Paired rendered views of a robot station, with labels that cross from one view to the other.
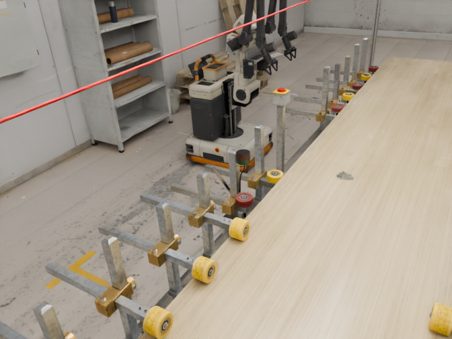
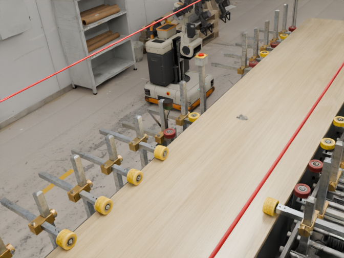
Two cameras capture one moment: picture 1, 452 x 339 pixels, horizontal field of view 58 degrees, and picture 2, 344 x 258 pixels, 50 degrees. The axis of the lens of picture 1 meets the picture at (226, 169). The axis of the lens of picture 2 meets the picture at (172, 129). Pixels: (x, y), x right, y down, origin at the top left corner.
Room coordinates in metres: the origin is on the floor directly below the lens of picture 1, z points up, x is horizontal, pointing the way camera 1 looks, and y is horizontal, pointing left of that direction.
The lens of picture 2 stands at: (-0.51, -0.27, 2.25)
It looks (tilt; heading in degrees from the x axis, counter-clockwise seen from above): 33 degrees down; 5
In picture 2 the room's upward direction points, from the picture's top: 6 degrees counter-clockwise
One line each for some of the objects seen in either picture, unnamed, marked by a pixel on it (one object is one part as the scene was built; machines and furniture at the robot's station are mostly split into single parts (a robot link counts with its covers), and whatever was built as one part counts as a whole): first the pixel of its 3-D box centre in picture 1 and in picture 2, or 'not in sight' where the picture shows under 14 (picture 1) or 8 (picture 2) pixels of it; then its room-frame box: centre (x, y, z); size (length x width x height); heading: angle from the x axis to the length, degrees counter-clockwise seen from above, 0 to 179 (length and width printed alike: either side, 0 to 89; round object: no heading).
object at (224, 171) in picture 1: (240, 176); (171, 116); (1.83, -0.07, 0.84); 0.43 x 0.03 x 0.04; 58
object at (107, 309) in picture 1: (116, 294); (80, 190); (0.95, 0.38, 0.95); 0.14 x 0.06 x 0.05; 148
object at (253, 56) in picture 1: (254, 62); (196, 24); (3.47, -0.30, 0.99); 0.28 x 0.16 x 0.22; 148
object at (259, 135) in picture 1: (259, 168); (184, 111); (1.81, -0.17, 0.89); 0.04 x 0.04 x 0.48; 58
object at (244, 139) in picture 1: (229, 143); (179, 88); (3.62, -0.05, 0.16); 0.67 x 0.64 x 0.25; 58
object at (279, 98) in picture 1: (281, 97); (201, 60); (2.03, -0.31, 1.18); 0.07 x 0.07 x 0.08; 58
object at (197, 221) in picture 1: (202, 212); (138, 142); (1.37, 0.11, 0.95); 0.14 x 0.06 x 0.05; 148
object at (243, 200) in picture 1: (244, 206); (170, 137); (1.53, -0.07, 0.85); 0.08 x 0.08 x 0.11
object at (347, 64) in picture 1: (345, 85); (265, 44); (3.08, -0.98, 0.87); 0.04 x 0.04 x 0.48; 58
